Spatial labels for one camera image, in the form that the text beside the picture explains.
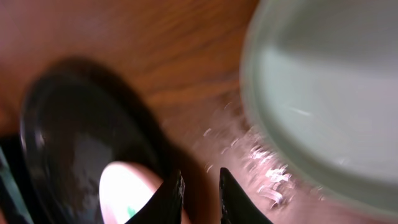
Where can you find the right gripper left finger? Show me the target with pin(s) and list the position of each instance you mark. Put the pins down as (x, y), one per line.
(166, 205)

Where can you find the mint plate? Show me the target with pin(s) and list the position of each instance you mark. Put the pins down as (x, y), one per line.
(319, 78)

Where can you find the rectangular black water tray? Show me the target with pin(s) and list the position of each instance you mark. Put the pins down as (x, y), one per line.
(13, 207)

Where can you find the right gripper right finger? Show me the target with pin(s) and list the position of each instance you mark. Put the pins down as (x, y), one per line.
(236, 206)

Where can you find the white plate with stain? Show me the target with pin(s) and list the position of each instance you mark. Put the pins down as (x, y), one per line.
(124, 189)

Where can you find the round black tray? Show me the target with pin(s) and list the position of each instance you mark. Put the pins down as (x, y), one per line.
(76, 118)

